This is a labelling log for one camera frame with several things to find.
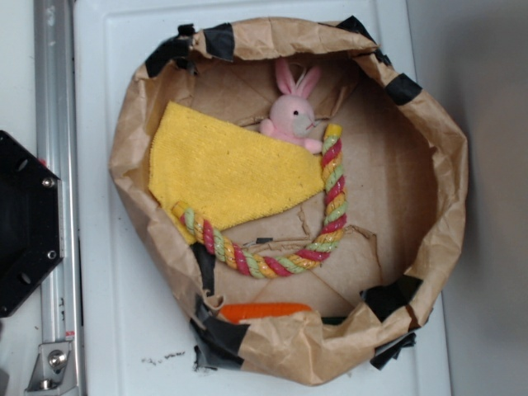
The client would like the pink plush bunny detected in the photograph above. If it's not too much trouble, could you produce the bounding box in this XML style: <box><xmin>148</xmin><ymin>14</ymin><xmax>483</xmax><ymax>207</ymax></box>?
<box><xmin>259</xmin><ymin>58</ymin><xmax>323</xmax><ymax>154</ymax></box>

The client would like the aluminium extrusion rail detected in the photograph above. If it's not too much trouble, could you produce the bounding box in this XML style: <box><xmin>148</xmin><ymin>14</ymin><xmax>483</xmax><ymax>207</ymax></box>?
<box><xmin>34</xmin><ymin>1</ymin><xmax>86</xmax><ymax>395</ymax></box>

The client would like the multicolored twisted rope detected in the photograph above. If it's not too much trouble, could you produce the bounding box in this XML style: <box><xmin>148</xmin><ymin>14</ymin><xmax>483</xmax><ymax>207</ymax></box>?
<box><xmin>171</xmin><ymin>123</ymin><xmax>348</xmax><ymax>280</ymax></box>

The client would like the white tray board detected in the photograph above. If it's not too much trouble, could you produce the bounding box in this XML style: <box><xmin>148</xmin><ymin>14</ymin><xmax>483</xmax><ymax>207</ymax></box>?
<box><xmin>73</xmin><ymin>1</ymin><xmax>450</xmax><ymax>395</ymax></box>

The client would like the yellow microfiber cloth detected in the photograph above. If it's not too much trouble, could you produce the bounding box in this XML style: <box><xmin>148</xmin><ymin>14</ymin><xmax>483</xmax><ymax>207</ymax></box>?
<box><xmin>148</xmin><ymin>102</ymin><xmax>323</xmax><ymax>244</ymax></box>

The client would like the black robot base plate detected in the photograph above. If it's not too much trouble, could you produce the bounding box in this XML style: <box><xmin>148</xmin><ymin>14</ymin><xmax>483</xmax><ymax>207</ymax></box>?
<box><xmin>1</xmin><ymin>130</ymin><xmax>63</xmax><ymax>318</ymax></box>

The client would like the metal corner bracket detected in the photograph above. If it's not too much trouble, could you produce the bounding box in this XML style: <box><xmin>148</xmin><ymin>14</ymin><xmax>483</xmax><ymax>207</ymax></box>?
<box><xmin>24</xmin><ymin>341</ymin><xmax>79</xmax><ymax>395</ymax></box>

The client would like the brown paper bag bin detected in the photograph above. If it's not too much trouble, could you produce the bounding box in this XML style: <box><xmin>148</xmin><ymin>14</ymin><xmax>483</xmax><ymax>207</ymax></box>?
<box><xmin>109</xmin><ymin>16</ymin><xmax>468</xmax><ymax>385</ymax></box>

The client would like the orange toy carrot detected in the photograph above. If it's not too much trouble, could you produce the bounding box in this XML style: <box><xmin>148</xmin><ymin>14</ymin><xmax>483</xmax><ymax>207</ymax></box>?
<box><xmin>219</xmin><ymin>303</ymin><xmax>312</xmax><ymax>323</ymax></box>

